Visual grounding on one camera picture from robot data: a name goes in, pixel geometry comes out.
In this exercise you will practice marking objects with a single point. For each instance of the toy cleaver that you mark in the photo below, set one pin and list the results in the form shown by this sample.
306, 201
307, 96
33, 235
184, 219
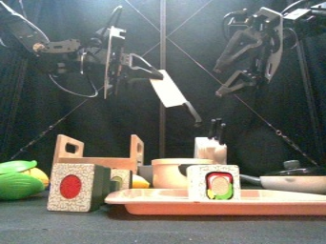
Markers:
170, 90

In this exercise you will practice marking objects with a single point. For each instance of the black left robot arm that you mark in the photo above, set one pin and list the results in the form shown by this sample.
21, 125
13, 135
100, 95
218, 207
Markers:
19, 33

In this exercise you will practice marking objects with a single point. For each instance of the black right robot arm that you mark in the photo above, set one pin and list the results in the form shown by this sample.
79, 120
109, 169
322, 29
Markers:
307, 19

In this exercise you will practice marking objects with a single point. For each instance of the white knife block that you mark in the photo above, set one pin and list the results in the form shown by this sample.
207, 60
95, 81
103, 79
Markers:
207, 152

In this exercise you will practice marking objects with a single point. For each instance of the black pan lid with knob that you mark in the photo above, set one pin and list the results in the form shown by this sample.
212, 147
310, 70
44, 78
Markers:
296, 171

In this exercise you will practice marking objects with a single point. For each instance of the beige toy pot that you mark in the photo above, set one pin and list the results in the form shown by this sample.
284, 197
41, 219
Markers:
170, 174

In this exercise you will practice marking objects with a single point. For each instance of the small sushi block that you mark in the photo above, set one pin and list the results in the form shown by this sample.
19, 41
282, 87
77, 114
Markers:
120, 178

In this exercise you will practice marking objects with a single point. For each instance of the sushi block, green red filling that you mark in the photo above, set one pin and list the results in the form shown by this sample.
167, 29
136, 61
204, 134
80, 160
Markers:
214, 182

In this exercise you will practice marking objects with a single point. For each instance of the yellow toy fruit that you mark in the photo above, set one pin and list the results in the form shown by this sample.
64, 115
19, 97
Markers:
139, 182

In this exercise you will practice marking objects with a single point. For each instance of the toy frying pan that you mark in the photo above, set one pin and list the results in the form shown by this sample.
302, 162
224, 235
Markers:
292, 183

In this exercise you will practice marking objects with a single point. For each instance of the sushi block, red centre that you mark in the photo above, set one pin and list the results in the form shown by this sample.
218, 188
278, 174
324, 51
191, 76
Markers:
69, 187

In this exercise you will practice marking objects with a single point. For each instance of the pink plastic tray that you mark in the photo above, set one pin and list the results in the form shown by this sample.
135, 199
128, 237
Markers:
170, 206

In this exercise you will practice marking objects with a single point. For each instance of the toy corn, green husk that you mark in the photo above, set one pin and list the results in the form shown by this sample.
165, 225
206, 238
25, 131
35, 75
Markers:
19, 184

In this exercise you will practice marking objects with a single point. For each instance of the vertical metal frame pole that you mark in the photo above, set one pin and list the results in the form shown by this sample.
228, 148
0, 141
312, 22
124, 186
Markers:
161, 31

